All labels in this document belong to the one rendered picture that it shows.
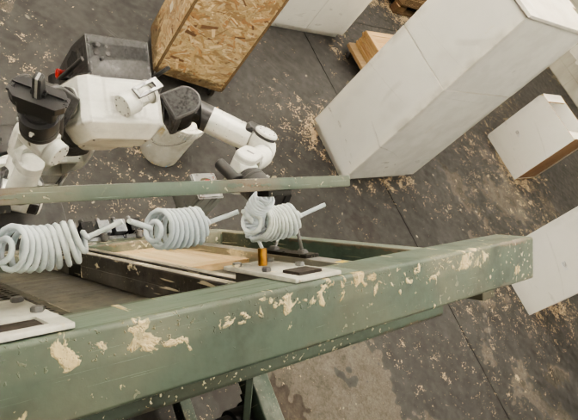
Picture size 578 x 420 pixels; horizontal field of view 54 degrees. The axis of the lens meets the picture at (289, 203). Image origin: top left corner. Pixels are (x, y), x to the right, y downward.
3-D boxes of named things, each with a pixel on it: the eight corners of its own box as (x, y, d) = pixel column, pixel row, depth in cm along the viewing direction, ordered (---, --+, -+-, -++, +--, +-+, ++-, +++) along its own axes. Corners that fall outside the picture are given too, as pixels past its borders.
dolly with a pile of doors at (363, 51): (379, 56, 581) (400, 35, 561) (402, 96, 563) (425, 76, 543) (338, 50, 540) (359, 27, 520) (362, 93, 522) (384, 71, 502)
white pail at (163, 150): (175, 131, 364) (208, 83, 333) (190, 169, 354) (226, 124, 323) (129, 130, 343) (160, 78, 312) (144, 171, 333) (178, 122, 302)
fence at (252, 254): (179, 250, 209) (178, 238, 208) (384, 281, 138) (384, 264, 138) (166, 251, 205) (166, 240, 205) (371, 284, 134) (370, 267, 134)
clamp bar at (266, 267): (69, 263, 182) (64, 188, 180) (343, 334, 93) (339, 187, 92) (35, 267, 175) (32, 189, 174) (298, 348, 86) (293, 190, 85)
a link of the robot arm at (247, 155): (241, 188, 163) (256, 176, 175) (253, 161, 159) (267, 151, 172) (221, 177, 163) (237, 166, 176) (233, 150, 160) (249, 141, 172)
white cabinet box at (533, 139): (507, 135, 656) (561, 95, 608) (533, 178, 636) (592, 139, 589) (486, 135, 626) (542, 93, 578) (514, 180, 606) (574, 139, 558)
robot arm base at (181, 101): (157, 137, 189) (152, 105, 192) (195, 134, 194) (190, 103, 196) (162, 120, 176) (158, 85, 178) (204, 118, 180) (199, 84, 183)
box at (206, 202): (195, 194, 244) (214, 171, 233) (204, 219, 240) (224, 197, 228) (170, 196, 236) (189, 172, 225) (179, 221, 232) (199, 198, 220)
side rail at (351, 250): (235, 257, 226) (233, 230, 225) (494, 297, 143) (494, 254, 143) (222, 259, 222) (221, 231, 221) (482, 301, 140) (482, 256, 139)
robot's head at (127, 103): (107, 101, 162) (120, 92, 155) (135, 88, 168) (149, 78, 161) (119, 121, 163) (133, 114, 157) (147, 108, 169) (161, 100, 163)
